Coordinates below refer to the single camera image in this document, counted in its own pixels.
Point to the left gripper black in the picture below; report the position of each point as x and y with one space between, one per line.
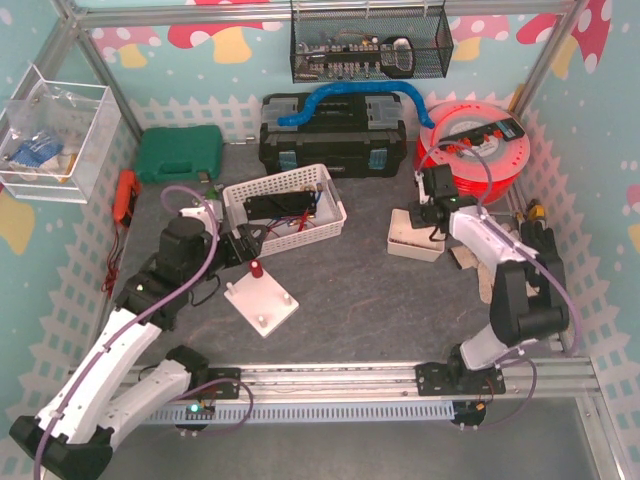
239 242

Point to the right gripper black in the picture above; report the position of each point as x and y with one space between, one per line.
420 216

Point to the large red spring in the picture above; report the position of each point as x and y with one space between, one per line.
256 269

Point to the white peg base plate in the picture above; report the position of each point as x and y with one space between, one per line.
261 301

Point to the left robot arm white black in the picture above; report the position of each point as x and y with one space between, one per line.
77 433

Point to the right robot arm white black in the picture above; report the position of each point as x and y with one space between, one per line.
530 301

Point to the black battery holder in basket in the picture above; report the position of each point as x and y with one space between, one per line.
278 205

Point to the white small parts box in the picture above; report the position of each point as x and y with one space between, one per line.
418 244

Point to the white work glove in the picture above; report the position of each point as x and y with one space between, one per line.
466 259

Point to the green brass valve fitting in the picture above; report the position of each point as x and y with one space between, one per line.
214 192

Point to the white plastic perforated basket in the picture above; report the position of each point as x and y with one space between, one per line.
288 233

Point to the yellow black screwdriver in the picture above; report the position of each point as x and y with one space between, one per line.
534 212

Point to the green plastic tool case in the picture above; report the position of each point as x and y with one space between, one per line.
170 154

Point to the black toolbox with blue latches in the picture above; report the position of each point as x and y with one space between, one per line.
353 136

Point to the orange multimeter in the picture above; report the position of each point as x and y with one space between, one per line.
126 195

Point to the red multimeter probe leads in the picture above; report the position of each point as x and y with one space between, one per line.
112 263

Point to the blue white glove in box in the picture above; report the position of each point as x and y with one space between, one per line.
38 152

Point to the grey slotted cable duct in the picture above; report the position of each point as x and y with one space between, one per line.
227 414

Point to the black wire mesh basket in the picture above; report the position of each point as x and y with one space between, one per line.
369 40

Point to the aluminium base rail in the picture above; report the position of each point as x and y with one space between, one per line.
396 381

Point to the clear acrylic wall box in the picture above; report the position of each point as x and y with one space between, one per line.
84 116

